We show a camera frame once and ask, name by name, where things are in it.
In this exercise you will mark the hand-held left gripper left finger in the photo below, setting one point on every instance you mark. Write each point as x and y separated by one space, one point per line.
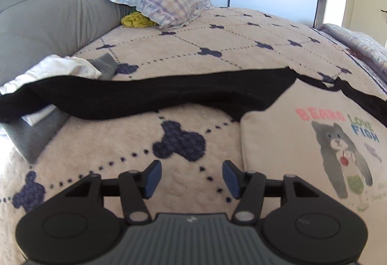
152 179

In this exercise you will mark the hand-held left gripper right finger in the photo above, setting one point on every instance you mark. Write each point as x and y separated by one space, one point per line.
229 179

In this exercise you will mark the grey garment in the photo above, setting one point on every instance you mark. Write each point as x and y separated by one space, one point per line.
33 135

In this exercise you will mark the cream cat-print sweatshirt black sleeves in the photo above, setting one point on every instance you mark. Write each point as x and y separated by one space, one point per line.
287 132

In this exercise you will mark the yellow cloth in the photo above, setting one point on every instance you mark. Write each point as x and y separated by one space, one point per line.
136 20

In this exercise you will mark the grey padded headboard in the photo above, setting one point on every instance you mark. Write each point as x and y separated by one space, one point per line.
45 11

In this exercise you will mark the white garment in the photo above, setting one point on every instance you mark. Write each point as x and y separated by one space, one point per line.
60 67

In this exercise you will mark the folded lavender quilt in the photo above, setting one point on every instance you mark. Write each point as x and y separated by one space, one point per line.
362 41

